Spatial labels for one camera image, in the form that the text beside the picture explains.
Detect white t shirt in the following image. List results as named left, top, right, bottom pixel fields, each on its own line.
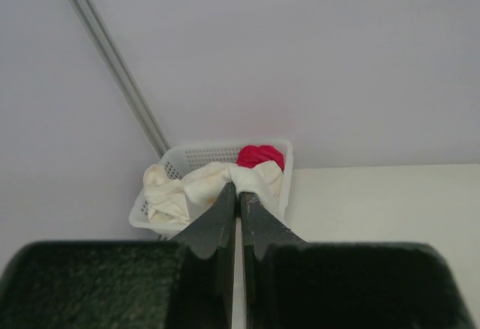
left=229, top=166, right=284, bottom=222

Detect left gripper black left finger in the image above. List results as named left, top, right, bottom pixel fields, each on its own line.
left=170, top=183, right=236, bottom=328

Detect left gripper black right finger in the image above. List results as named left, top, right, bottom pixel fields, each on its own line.
left=239, top=193, right=306, bottom=328

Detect white plastic laundry basket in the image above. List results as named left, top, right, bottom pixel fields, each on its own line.
left=128, top=138, right=294, bottom=238

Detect left aluminium frame post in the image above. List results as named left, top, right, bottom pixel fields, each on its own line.
left=68, top=0, right=170, bottom=157

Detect cream clothes in basket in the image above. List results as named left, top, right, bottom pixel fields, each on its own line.
left=142, top=160, right=283, bottom=225

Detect red garment in basket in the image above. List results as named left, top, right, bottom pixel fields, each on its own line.
left=236, top=145, right=285, bottom=171

